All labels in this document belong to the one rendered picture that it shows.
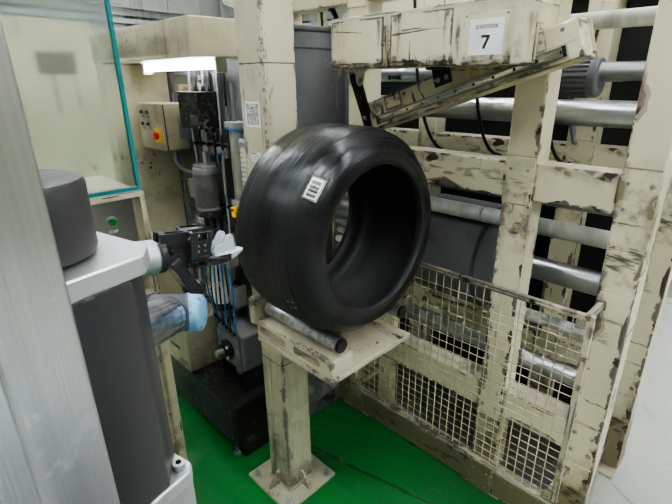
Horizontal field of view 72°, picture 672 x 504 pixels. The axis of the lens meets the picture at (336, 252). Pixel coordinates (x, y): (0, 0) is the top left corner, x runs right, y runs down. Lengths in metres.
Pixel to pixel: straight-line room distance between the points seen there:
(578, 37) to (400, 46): 0.44
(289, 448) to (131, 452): 1.71
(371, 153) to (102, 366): 1.02
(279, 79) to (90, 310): 1.27
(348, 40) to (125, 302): 1.35
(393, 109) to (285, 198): 0.61
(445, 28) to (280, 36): 0.48
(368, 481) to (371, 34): 1.73
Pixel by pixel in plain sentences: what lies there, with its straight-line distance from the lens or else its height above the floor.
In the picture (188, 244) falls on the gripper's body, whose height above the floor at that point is 1.28.
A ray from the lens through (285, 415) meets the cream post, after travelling 1.89.
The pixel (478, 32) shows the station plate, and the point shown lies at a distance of 1.28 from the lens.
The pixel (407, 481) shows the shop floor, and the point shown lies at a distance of 2.21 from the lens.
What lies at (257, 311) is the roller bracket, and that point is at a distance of 1.53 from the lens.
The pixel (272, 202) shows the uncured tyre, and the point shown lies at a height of 1.32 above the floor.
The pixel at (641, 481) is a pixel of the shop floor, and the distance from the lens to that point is 2.52.
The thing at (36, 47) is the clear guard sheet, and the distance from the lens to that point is 1.59.
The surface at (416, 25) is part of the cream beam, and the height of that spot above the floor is 1.74.
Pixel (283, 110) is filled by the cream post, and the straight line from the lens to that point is 1.48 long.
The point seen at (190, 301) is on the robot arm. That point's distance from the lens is 0.93.
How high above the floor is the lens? 1.62
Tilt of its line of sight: 21 degrees down
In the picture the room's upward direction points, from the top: 1 degrees counter-clockwise
